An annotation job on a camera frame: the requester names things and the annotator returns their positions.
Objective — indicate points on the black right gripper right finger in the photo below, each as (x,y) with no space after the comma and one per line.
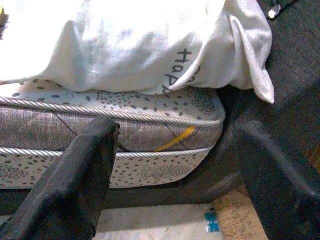
(282,200)

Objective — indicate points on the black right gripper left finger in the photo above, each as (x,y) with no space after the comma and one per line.
(67,190)

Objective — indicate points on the brown doormat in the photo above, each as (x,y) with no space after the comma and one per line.
(235,220)

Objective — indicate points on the small blue plastic piece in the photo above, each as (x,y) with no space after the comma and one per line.
(212,222)

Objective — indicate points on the dotted grey quilted mattress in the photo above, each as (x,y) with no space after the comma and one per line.
(150,135)

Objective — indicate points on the white printed pillow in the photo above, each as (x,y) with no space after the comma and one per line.
(112,45)

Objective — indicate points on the dark bed frame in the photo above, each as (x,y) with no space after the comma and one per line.
(150,196)

